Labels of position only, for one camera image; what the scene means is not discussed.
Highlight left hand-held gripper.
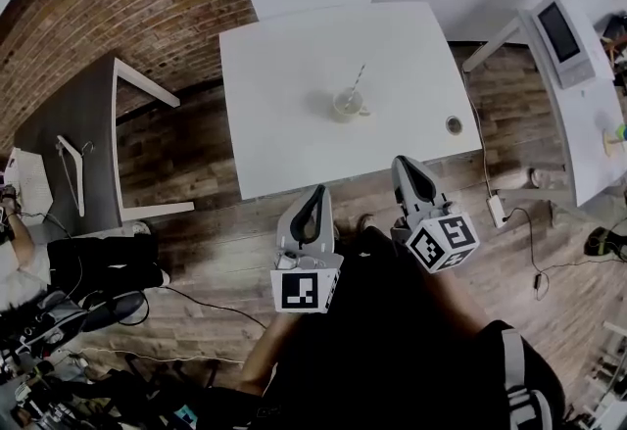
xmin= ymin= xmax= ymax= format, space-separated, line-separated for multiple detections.
xmin=269 ymin=183 xmax=344 ymax=315

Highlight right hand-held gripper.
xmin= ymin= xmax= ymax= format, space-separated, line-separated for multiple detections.
xmin=390 ymin=155 xmax=480 ymax=275

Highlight cream ceramic mug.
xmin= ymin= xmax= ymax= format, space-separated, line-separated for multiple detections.
xmin=332 ymin=88 xmax=372 ymax=124

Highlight person's right forearm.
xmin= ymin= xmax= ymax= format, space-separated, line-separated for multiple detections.
xmin=430 ymin=265 xmax=491 ymax=336

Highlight person's left forearm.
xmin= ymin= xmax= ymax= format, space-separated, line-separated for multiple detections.
xmin=237 ymin=312 xmax=295 ymax=395

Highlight white power strip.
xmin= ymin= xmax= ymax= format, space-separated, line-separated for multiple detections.
xmin=486 ymin=195 xmax=508 ymax=229

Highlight person's black clothing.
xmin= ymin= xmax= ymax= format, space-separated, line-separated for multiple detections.
xmin=195 ymin=224 xmax=567 ymax=430

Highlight white square table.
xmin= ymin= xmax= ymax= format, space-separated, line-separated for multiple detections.
xmin=218 ymin=1 xmax=484 ymax=202

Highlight long white table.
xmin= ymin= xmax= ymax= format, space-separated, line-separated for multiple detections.
xmin=462 ymin=9 xmax=627 ymax=209

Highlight black and green headset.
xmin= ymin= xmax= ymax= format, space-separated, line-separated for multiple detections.
xmin=584 ymin=226 xmax=627 ymax=265

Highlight white microwave oven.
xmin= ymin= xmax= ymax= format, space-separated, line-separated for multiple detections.
xmin=531 ymin=0 xmax=597 ymax=90

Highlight dark grey table white legs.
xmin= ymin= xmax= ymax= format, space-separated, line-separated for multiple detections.
xmin=13 ymin=56 xmax=196 ymax=229

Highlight white perforated board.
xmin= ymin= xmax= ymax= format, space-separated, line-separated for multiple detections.
xmin=4 ymin=147 xmax=54 ymax=216

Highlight black floor cable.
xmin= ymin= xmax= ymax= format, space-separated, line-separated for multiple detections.
xmin=164 ymin=284 xmax=269 ymax=330

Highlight black cable with adapter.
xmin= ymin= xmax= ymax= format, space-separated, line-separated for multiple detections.
xmin=504 ymin=207 xmax=548 ymax=302

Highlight wooden ring stacker toy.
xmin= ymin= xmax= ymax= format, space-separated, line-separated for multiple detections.
xmin=601 ymin=121 xmax=627 ymax=159

